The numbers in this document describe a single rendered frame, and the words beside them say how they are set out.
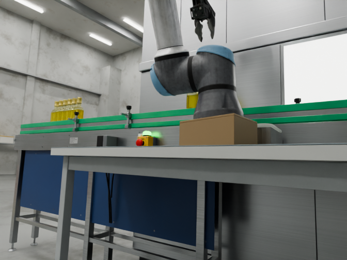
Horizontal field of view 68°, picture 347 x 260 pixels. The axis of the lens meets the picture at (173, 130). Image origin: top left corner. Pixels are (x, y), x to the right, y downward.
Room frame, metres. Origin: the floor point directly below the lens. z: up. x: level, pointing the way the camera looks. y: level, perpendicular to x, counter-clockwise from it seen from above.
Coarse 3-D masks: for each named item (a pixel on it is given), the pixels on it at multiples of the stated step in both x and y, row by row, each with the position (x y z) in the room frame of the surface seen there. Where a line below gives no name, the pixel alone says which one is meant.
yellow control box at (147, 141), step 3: (138, 138) 1.28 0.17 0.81; (141, 138) 1.27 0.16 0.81; (144, 138) 1.26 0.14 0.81; (147, 138) 1.25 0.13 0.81; (150, 138) 1.26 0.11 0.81; (153, 138) 1.28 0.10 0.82; (144, 141) 1.26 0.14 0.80; (147, 141) 1.25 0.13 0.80; (150, 141) 1.26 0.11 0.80; (153, 141) 1.28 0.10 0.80; (144, 144) 1.26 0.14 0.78; (147, 144) 1.25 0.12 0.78; (150, 144) 1.26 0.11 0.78; (153, 144) 1.29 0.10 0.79
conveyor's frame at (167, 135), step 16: (144, 128) 1.35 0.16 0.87; (160, 128) 1.29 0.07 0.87; (176, 128) 1.24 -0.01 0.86; (288, 128) 1.06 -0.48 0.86; (304, 128) 1.02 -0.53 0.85; (320, 128) 0.99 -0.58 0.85; (336, 128) 0.97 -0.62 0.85; (16, 144) 2.05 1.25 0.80; (32, 144) 1.92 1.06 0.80; (48, 144) 1.81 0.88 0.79; (64, 144) 1.71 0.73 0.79; (80, 144) 1.62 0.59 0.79; (96, 144) 1.54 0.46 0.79; (128, 144) 1.41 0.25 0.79; (160, 144) 1.29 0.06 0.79; (176, 144) 1.24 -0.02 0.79
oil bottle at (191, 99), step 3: (189, 93) 1.35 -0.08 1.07; (192, 93) 1.34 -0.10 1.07; (195, 93) 1.34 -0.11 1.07; (189, 96) 1.35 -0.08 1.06; (192, 96) 1.34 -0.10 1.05; (195, 96) 1.33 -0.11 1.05; (186, 99) 1.36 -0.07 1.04; (189, 99) 1.35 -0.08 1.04; (192, 99) 1.34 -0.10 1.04; (195, 99) 1.33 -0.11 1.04; (186, 102) 1.36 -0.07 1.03; (189, 102) 1.35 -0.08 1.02; (192, 102) 1.34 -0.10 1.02; (195, 102) 1.33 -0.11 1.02; (186, 105) 1.36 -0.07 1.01; (189, 105) 1.35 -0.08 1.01; (192, 105) 1.34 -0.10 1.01; (195, 105) 1.34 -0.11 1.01; (186, 108) 1.36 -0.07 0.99
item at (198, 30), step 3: (198, 24) 1.16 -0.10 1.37; (201, 24) 1.16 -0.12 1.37; (198, 27) 1.16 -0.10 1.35; (201, 27) 1.17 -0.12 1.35; (195, 30) 1.15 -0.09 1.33; (198, 30) 1.17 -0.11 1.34; (201, 30) 1.18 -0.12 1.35; (195, 33) 1.15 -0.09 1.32; (198, 33) 1.17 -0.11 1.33; (201, 33) 1.18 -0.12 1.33; (198, 36) 1.19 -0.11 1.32; (201, 36) 1.19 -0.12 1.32; (201, 39) 1.18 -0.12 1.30
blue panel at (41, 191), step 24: (24, 168) 2.00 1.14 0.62; (48, 168) 1.83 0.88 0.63; (24, 192) 1.98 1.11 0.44; (48, 192) 1.82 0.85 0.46; (96, 192) 1.56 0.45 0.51; (120, 192) 1.45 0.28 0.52; (144, 192) 1.36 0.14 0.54; (168, 192) 1.28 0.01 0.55; (192, 192) 1.21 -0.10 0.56; (72, 216) 1.67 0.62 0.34; (96, 216) 1.55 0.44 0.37; (120, 216) 1.45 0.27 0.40; (144, 216) 1.36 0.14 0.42; (168, 216) 1.28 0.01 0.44; (192, 216) 1.21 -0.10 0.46; (192, 240) 1.21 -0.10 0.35
